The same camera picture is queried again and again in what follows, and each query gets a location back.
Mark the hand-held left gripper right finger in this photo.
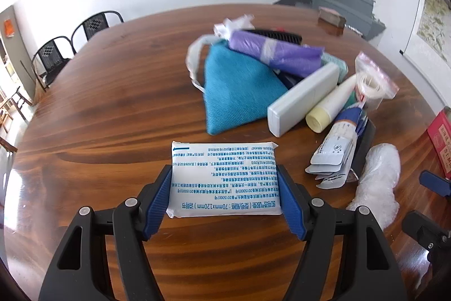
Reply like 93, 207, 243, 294
278, 163, 416, 301

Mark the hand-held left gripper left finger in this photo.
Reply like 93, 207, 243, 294
38, 165, 174, 301

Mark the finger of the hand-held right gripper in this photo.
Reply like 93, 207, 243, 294
402, 211, 451, 264
419, 170, 451, 197

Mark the red box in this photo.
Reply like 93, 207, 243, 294
427, 106, 451, 180

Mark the clear plastic bag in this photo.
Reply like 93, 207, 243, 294
345, 142, 402, 229

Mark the white printed dressing packet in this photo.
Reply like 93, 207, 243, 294
165, 140, 284, 218

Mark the white plastic bag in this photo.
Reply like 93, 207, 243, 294
187, 15, 256, 93

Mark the purple trash bag roll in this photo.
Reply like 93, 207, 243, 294
229, 30, 325, 79

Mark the wooden desktop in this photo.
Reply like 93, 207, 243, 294
3, 3, 451, 301

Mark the stack of white sachets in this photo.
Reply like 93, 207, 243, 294
305, 135, 358, 189

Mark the black case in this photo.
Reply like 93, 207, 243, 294
349, 119, 377, 182

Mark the cream tube with yellow cap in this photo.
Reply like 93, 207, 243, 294
305, 73, 363, 134

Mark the white blue orange box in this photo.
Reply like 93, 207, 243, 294
333, 109, 369, 143

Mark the white rectangular case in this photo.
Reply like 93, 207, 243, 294
267, 63, 339, 137

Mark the clear zip bag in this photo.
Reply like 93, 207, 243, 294
354, 52, 400, 111

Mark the blue cloth pouch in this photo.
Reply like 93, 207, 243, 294
204, 40, 288, 137

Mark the pale teal printed box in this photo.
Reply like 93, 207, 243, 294
320, 52, 349, 83

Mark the hanging scroll painting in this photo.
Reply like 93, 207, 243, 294
400, 0, 451, 65

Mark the black comb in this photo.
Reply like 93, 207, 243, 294
243, 27, 303, 45

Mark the black metal chair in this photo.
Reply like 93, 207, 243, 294
70, 10, 125, 51
31, 36, 76, 92

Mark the pale cabinet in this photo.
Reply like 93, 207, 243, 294
0, 5, 37, 104

